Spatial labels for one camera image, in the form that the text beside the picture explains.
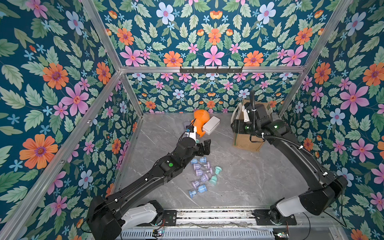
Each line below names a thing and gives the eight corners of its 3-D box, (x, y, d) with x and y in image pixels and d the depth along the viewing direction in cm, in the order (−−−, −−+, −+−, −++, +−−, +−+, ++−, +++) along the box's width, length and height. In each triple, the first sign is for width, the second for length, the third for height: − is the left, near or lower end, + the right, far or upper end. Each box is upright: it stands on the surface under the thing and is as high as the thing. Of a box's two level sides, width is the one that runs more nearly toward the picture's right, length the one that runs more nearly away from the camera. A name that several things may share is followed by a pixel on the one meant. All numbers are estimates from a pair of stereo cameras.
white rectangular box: (201, 130, 111) (201, 126, 108) (213, 119, 119) (213, 115, 115) (209, 135, 108) (209, 131, 105) (221, 123, 115) (221, 120, 112)
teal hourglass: (209, 182, 87) (209, 180, 84) (215, 167, 93) (216, 165, 90) (215, 185, 86) (215, 183, 83) (221, 170, 92) (222, 168, 89)
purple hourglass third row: (196, 176, 88) (196, 175, 86) (195, 170, 90) (195, 169, 88) (213, 174, 88) (213, 173, 87) (212, 168, 91) (212, 167, 89)
